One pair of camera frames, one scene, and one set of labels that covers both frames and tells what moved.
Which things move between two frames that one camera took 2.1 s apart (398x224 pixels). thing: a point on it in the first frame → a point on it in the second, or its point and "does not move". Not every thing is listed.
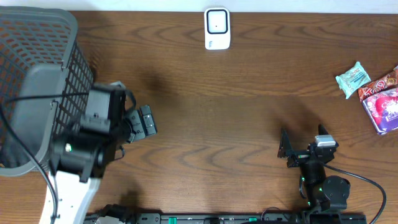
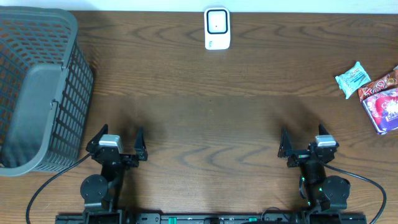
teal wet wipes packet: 351,81 does not move
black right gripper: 301,156 does not move
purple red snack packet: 382,107 does not move
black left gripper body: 137,121 → 117,157
